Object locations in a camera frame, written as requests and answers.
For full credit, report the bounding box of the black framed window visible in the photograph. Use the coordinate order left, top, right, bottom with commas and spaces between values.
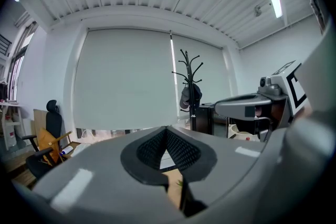
7, 22, 39, 102

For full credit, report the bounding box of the wooden shelf rack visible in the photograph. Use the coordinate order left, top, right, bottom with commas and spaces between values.
48, 131, 90, 159

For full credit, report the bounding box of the black coat rack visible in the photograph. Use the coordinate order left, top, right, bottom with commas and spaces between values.
172, 48, 204, 132

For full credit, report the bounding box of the wooden floor platform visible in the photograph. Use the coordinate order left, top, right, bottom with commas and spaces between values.
0, 151, 37, 189

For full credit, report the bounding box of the white jug red label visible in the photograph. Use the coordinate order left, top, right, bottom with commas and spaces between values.
4, 115, 18, 147

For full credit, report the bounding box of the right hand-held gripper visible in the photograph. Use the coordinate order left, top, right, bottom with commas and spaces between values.
214, 60, 308, 141

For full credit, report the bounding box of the black mini fridge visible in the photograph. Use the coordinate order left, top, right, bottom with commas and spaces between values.
195, 102, 229, 137

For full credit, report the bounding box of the dark cap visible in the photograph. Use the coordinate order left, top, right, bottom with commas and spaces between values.
180, 82, 203, 110

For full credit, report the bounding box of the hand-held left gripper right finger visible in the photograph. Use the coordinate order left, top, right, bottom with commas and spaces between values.
166, 125, 266, 218

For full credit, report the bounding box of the brown wooden board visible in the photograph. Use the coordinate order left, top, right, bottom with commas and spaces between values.
33, 109, 50, 147

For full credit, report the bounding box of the wide grey roller blind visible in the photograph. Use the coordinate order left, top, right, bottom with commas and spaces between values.
73, 28, 179, 131

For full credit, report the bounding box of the black office chair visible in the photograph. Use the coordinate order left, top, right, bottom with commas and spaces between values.
22, 99, 65, 179

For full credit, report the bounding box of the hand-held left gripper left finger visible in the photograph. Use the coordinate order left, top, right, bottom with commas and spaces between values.
33, 125, 182, 216

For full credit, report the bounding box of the white desk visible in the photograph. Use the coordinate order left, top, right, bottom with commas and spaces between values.
0, 101, 23, 150

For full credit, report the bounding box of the narrow grey roller blind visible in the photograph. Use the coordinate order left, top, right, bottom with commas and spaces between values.
172, 34, 233, 124

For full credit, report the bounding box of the round white side table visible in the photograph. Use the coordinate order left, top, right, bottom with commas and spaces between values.
228, 124, 263, 143

